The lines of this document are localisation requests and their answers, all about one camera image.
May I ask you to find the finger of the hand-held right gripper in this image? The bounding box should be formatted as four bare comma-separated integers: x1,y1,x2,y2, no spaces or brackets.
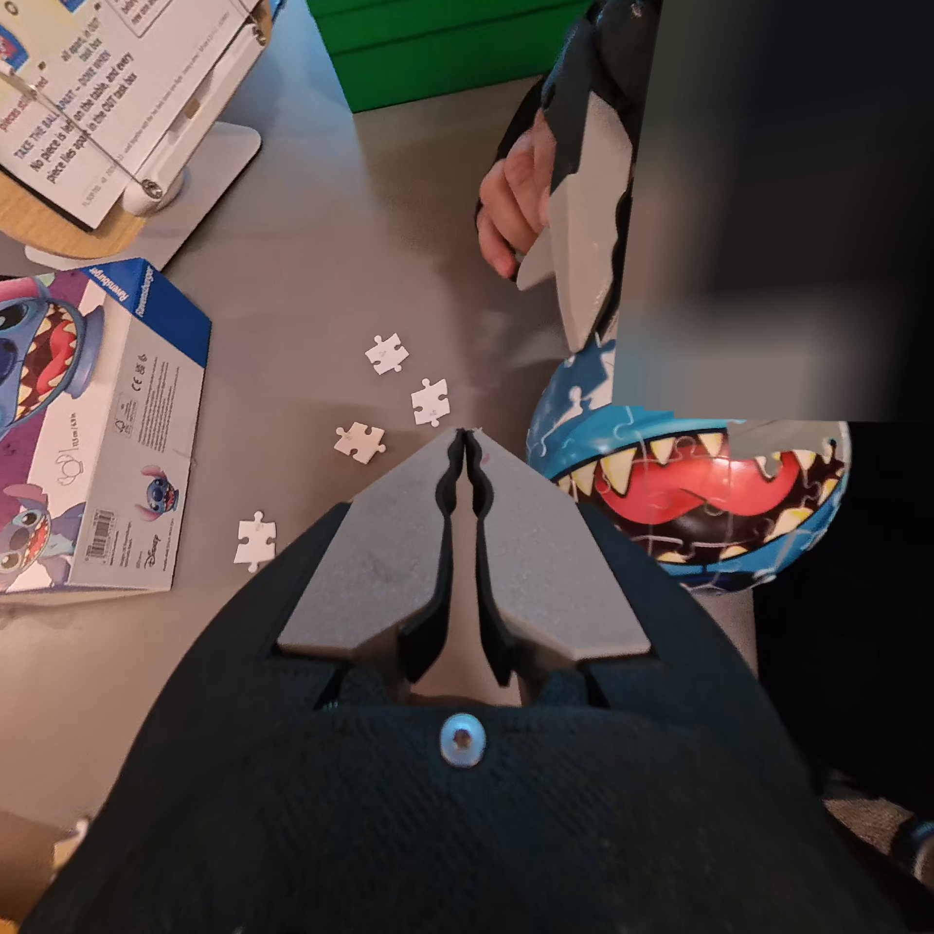
547,97,634,353
516,221,558,291

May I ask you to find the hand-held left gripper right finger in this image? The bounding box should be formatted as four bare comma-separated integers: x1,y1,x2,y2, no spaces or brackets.
467,431,652,688

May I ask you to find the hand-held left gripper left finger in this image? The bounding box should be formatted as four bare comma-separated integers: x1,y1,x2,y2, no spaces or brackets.
276,428,466,685

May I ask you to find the white puzzle piece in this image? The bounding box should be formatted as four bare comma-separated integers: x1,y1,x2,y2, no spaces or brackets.
411,378,449,428
334,422,386,465
233,511,278,574
365,333,410,376

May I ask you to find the blue puzzle ball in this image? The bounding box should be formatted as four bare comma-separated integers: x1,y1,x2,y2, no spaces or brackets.
525,336,853,595

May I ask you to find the cartoon puzzle box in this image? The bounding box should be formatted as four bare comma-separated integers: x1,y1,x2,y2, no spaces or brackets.
0,257,213,595

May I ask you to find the person's right hand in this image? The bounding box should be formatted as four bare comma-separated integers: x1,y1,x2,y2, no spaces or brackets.
478,109,556,280

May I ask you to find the green plastic bin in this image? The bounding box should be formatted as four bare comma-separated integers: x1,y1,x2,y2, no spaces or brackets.
306,0,592,114

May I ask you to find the person's dark clothing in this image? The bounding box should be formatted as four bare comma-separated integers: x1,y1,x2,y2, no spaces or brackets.
755,419,934,804

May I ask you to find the instruction sheet on stand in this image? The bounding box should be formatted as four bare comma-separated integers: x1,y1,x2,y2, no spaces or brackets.
0,0,274,271

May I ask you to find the printed instruction sheet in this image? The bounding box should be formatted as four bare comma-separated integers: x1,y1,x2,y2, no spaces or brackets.
0,0,267,231

